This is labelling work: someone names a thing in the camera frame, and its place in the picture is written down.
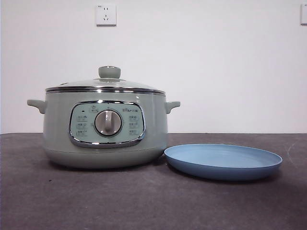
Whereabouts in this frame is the white wall switch plate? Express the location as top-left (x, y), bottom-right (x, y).
top-left (300, 3), bottom-right (307, 25)

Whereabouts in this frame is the glass lid with green knob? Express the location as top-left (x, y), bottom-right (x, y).
top-left (45, 66), bottom-right (166, 94)

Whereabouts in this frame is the white wall socket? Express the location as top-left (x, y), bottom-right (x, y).
top-left (96, 3), bottom-right (118, 26)

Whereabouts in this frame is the pale green electric steamer pot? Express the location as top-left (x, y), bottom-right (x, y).
top-left (26, 90), bottom-right (181, 170)

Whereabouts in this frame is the blue round plate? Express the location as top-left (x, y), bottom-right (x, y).
top-left (164, 143), bottom-right (283, 182)

